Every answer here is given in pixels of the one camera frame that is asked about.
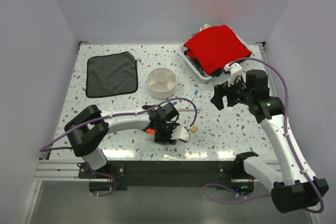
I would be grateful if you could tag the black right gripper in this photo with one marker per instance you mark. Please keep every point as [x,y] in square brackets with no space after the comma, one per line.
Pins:
[224,89]

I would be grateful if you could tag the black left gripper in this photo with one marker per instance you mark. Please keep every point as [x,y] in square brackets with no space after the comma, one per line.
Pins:
[166,139]

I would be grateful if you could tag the orange capped marker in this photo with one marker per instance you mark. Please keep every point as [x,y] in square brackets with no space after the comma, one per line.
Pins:
[150,131]

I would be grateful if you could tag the clear blue ballpoint pen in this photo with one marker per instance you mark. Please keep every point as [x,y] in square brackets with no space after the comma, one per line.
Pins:
[189,109]

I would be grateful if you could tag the white marker blue cap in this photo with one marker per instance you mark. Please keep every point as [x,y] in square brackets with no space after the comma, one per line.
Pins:
[193,97]

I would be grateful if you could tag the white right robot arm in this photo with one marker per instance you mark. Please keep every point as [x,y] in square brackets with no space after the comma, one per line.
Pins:
[296,186]

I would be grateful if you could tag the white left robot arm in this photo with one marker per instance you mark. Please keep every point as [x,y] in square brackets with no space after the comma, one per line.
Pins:
[86,131]

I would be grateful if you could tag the small tan eraser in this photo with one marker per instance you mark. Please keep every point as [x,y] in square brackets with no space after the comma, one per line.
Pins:
[194,128]

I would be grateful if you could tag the white round divided organizer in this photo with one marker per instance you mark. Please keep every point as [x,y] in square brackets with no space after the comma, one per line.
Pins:
[162,83]

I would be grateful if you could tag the red cloth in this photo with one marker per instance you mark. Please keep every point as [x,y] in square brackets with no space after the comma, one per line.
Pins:
[218,48]

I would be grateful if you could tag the white perforated plastic basket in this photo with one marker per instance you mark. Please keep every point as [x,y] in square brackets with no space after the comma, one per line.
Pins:
[207,58]

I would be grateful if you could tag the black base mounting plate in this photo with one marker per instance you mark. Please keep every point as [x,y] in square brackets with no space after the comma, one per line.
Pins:
[165,174]

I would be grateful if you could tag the dark grey microfibre cloth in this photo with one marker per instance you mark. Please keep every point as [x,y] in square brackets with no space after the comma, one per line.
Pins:
[111,75]

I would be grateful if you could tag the beige item behind basket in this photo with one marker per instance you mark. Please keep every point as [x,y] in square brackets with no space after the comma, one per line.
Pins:
[204,26]

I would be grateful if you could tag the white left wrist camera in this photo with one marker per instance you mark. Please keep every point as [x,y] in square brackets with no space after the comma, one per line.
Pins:
[182,134]

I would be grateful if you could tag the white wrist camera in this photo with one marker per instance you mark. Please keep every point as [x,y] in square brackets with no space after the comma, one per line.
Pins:
[235,71]
[182,134]

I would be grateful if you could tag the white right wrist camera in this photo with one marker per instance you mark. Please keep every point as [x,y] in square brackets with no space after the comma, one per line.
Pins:
[235,71]

